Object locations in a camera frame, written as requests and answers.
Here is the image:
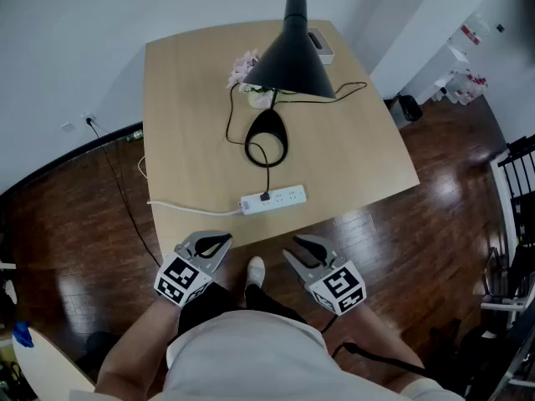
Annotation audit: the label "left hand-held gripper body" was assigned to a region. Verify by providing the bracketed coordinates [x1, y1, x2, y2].
[153, 240, 218, 308]

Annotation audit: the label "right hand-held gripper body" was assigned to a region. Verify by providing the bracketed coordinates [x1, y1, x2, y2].
[303, 251, 368, 317]

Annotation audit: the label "white power strip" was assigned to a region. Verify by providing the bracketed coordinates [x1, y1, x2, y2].
[240, 184, 308, 216]

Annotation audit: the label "black lamp power cable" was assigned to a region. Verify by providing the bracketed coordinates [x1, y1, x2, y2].
[225, 80, 369, 203]

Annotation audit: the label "black desk lamp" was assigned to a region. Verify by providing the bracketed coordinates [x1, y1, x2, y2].
[242, 0, 338, 169]

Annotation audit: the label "person's right forearm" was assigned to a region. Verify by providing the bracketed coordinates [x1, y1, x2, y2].
[354, 302, 427, 382]

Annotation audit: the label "person's left forearm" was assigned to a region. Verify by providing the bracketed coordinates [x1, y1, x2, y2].
[94, 294, 181, 394]

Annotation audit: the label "person's white shoe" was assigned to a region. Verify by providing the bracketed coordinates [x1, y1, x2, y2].
[244, 256, 267, 297]

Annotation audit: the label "person's black shorts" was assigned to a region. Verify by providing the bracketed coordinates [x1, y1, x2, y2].
[177, 282, 308, 343]

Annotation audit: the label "person's white shirt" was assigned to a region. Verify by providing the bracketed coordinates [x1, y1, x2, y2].
[165, 310, 461, 401]

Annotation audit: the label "light wooden table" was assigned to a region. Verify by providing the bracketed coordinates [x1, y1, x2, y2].
[143, 19, 421, 262]

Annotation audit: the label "round beige table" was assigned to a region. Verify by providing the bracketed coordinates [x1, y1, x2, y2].
[12, 326, 97, 397]

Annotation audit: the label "white metal rack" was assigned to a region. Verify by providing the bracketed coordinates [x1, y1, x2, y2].
[479, 244, 535, 330]

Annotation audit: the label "blue cloth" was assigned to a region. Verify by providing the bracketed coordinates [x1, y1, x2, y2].
[12, 322, 34, 348]

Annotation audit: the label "black waste bin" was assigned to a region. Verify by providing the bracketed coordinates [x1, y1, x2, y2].
[399, 94, 424, 122]

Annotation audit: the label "pink flowers in white pot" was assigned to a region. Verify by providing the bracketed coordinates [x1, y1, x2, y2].
[226, 49, 273, 109]

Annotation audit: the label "white rectangular box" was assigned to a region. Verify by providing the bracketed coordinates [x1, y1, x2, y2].
[307, 26, 337, 65]

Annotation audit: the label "black metal railing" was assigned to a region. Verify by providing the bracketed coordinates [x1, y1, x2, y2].
[497, 134, 535, 242]

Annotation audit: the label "white water dispenser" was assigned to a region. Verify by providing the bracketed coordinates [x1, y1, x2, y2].
[417, 35, 470, 104]

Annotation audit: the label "pack of red-capped bottles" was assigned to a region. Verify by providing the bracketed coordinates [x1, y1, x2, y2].
[449, 69, 490, 106]

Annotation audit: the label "clear water jug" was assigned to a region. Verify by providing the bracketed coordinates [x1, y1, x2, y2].
[459, 13, 491, 48]

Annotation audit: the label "white power strip cable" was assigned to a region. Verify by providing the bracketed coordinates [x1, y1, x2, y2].
[137, 155, 245, 217]

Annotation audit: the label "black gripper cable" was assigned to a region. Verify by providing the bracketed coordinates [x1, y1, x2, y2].
[319, 313, 428, 378]

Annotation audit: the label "thin black floor cable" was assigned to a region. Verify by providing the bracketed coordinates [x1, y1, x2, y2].
[86, 118, 163, 266]

